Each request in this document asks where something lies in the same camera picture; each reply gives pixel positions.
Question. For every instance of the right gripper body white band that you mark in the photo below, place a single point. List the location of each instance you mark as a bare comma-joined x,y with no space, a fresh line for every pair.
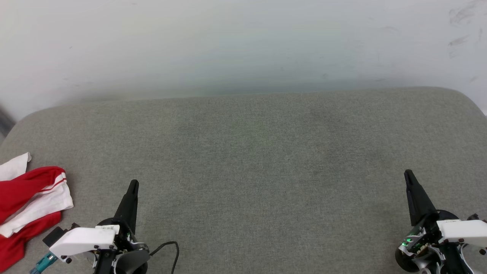
456,230

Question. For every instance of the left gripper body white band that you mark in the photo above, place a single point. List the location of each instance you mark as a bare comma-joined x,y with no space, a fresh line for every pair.
81,240

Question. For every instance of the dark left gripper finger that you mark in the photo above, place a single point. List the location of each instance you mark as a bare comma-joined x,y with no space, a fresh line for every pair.
124,209
133,213

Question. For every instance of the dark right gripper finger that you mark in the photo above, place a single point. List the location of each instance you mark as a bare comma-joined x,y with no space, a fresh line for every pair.
412,201
424,203

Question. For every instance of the red and white shirt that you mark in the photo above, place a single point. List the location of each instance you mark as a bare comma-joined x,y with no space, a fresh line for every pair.
23,186

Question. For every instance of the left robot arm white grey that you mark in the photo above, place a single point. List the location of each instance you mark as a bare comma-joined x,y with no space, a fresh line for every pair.
131,263

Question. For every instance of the grey fabric sofa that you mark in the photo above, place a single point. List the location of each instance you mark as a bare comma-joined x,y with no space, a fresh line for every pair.
243,171

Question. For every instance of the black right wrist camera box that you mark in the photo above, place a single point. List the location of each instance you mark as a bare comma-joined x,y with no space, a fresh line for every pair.
473,217

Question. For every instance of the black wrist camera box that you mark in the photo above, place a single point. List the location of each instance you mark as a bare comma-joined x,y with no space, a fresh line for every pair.
473,217
57,235

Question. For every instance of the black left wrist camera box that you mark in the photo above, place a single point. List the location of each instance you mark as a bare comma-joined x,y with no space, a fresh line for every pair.
57,235

